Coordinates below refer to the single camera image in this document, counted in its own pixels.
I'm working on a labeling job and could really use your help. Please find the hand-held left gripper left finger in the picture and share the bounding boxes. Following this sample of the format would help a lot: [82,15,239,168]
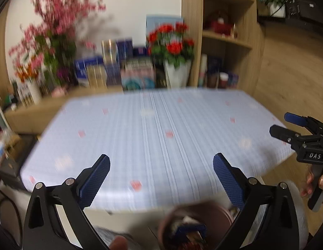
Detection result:
[22,154,111,250]

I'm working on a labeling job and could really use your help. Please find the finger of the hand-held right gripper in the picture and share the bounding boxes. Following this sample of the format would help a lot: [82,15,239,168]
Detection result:
[284,112,311,128]
[269,125,301,146]

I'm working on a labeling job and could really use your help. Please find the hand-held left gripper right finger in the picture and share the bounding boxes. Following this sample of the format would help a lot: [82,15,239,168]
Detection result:
[213,152,301,250]

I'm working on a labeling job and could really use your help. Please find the dark blue coffee packet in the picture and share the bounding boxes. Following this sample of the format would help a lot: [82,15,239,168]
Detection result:
[176,224,206,244]

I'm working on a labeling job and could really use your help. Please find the brown trash bin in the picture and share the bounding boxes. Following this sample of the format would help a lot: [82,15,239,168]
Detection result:
[158,204,233,250]

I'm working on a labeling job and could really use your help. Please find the person's right hand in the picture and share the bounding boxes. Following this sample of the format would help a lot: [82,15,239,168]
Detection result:
[300,167,323,199]

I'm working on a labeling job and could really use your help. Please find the person's left hand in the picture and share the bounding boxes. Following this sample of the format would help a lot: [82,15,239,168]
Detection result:
[109,236,131,250]

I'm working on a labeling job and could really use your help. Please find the purple box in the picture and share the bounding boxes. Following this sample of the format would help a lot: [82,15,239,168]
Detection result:
[228,73,239,88]

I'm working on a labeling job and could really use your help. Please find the blue plaid tablecloth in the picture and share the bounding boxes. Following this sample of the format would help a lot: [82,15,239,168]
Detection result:
[20,88,298,211]

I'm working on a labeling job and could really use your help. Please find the black side table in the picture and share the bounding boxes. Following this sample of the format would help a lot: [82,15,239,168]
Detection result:
[0,135,38,188]

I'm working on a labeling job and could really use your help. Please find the brown glass cup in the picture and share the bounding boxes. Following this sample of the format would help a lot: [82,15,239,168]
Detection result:
[208,72,219,88]

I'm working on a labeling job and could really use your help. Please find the cardboard box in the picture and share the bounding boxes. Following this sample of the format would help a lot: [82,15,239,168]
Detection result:
[0,133,21,162]

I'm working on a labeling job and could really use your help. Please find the wooden sideboard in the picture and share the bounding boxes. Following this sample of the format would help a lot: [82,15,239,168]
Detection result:
[4,86,124,134]

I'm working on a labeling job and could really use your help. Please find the black shelf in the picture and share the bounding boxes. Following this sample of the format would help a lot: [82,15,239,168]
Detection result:
[258,16,323,32]

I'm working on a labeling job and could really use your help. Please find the silver blue gift box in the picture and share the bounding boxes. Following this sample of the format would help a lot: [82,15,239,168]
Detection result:
[86,64,122,88]
[101,39,133,64]

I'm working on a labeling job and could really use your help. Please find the teal pink package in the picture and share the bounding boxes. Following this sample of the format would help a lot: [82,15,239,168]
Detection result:
[122,77,155,91]

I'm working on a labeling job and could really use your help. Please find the white ribbed vase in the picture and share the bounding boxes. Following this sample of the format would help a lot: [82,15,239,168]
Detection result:
[27,79,43,104]

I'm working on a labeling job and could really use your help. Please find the orange flowers in white vase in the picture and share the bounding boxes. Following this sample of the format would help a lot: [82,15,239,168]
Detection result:
[11,81,51,107]

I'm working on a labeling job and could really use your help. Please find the small white flower pot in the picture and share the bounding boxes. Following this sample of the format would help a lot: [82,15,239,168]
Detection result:
[269,1,286,17]

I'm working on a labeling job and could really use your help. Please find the purple artificial flowers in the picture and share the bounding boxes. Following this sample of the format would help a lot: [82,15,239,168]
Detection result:
[57,68,73,82]

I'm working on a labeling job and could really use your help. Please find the black appliance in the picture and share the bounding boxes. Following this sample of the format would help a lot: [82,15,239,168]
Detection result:
[285,0,323,25]

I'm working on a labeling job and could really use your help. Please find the blue white box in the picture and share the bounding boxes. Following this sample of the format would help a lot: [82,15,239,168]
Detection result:
[74,57,103,85]

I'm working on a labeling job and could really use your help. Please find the red basket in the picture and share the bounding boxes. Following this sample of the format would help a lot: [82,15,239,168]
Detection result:
[211,12,233,35]

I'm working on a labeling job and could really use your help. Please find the white square flower pot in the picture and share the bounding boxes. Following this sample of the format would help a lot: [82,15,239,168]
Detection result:
[164,60,192,88]

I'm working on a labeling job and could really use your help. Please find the pack of pink cans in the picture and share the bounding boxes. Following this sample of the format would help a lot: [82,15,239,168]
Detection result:
[121,59,155,82]

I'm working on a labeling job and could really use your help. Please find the wooden shelf unit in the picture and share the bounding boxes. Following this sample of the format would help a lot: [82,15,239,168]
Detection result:
[181,0,265,94]

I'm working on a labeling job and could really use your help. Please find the red rose plant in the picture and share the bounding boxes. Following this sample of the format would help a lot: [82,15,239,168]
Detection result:
[147,23,195,67]

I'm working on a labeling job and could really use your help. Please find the large light blue box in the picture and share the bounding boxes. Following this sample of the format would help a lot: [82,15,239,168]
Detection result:
[146,14,184,35]

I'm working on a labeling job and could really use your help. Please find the pink blossom arrangement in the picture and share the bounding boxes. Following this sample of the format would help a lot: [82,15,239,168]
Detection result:
[8,0,107,84]

